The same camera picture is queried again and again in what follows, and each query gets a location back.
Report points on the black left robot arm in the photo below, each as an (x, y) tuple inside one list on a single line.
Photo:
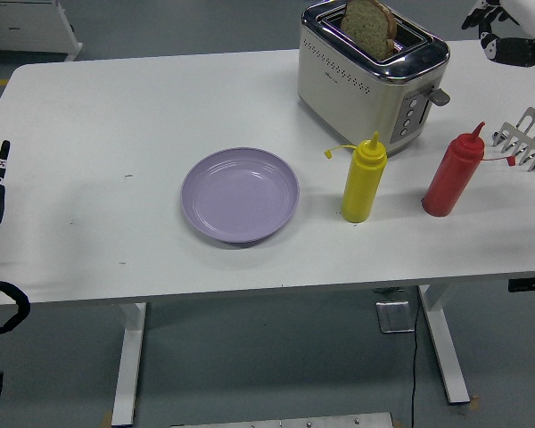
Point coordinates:
[(23, 303)]

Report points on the small metal floor plate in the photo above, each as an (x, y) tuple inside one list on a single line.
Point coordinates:
[(394, 316)]

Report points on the cream and chrome toaster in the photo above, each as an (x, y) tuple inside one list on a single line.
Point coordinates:
[(356, 89)]

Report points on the black table control panel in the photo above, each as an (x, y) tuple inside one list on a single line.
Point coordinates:
[(530, 284)]

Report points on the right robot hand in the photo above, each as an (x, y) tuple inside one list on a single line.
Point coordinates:
[(517, 49)]

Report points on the brown bread slice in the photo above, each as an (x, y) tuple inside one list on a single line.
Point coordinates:
[(367, 27)]

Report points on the white background machine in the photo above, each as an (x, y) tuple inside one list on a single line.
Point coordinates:
[(22, 27)]

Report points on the metal toast rack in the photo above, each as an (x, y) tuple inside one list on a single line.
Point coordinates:
[(524, 142)]

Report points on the red squeeze bottle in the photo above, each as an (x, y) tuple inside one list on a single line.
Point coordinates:
[(450, 183)]

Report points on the white table leg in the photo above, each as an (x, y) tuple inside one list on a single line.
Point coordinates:
[(127, 370), (448, 356)]

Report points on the yellow squeeze bottle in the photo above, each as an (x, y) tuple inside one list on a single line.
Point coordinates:
[(361, 191)]

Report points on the purple plate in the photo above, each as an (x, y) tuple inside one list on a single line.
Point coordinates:
[(238, 196)]

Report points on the wide metal base plate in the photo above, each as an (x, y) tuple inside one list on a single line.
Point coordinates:
[(281, 421)]

